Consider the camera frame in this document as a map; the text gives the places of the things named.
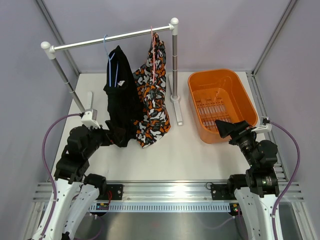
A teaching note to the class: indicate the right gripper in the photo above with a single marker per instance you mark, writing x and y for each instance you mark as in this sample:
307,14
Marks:
226,128

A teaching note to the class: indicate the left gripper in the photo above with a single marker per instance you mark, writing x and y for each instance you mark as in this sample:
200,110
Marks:
115,136

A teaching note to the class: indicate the black shorts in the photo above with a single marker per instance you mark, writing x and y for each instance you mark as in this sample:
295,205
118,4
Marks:
123,103

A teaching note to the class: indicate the orange camouflage shorts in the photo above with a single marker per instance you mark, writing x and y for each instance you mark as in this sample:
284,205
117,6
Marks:
156,120

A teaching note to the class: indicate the blue wire hanger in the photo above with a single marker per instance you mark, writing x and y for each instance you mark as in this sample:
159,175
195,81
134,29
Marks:
113,68

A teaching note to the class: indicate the pink wire hanger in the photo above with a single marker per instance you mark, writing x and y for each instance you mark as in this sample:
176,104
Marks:
154,48

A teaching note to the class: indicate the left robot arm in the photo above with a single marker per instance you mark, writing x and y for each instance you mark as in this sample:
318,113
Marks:
74,191

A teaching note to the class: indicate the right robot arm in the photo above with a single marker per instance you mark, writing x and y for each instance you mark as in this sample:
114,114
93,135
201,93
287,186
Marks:
257,190

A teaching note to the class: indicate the orange plastic basket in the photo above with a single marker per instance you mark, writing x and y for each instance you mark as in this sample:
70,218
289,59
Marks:
218,95

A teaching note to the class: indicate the silver clothes rack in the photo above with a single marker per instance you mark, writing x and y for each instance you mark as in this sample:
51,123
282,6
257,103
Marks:
51,51

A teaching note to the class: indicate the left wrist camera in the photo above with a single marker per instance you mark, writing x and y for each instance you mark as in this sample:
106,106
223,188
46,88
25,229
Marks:
89,119

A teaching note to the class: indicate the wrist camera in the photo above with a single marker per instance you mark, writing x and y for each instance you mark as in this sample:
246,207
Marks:
89,119
264,127

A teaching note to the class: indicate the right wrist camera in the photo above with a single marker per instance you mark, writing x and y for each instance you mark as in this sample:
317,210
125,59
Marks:
264,127

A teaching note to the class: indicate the white slotted cable duct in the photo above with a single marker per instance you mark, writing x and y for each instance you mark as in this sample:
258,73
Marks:
162,207

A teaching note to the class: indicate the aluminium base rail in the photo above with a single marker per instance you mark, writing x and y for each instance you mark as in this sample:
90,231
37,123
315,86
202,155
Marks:
167,191

